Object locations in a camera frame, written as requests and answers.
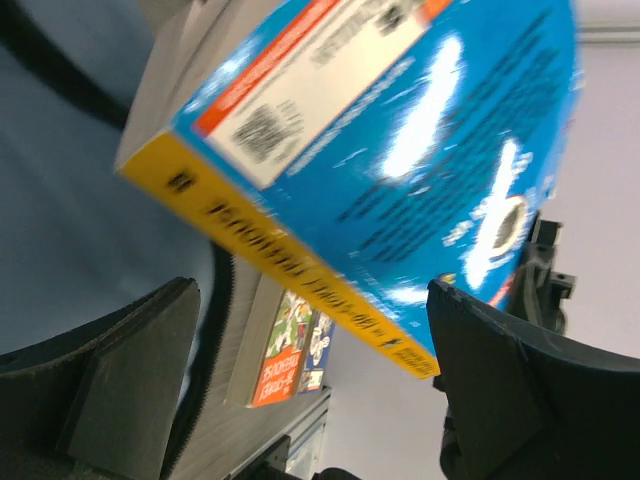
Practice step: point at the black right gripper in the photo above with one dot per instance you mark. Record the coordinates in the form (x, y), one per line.
(538, 291)

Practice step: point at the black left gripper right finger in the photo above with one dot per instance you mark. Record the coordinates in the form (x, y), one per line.
(527, 403)

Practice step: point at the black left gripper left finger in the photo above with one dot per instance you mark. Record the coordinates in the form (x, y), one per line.
(98, 401)

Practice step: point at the light blue fabric backpack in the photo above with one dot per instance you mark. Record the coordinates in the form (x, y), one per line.
(79, 242)

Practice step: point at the orange treehouse paperback book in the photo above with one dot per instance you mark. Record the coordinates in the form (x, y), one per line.
(269, 359)

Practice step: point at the bright blue paperback book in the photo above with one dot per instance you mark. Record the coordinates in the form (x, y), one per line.
(356, 150)

